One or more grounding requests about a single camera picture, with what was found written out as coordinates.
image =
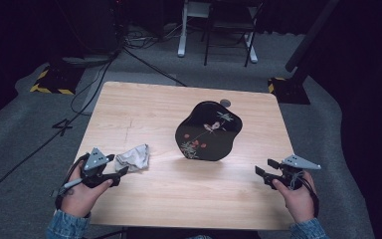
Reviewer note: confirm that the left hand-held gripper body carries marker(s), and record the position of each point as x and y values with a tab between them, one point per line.
96	159

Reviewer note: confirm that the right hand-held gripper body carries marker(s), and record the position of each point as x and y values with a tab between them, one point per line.
298	162

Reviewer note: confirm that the white cloth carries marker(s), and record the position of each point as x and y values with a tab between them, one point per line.
134	157

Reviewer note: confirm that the black lacquer plate with flowers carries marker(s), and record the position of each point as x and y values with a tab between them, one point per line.
209	132

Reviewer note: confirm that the person's right hand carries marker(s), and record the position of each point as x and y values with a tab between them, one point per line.
298	205

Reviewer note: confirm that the person's left hand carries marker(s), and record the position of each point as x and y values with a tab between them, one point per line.
79	200

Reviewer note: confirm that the black yellow striped stand base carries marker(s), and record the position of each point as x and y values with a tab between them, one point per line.
290	91
58	79

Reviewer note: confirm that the grey table grommet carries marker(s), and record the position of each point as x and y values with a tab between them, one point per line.
226	101

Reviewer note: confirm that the white desk leg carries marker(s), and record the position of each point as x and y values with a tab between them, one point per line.
252	46
182	36

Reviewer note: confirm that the black stand pole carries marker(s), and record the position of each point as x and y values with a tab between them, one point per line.
306	40

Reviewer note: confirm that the dark equipment cabinet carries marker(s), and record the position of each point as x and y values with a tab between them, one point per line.
93	26

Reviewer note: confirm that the black folding chair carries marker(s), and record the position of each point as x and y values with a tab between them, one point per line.
232	26

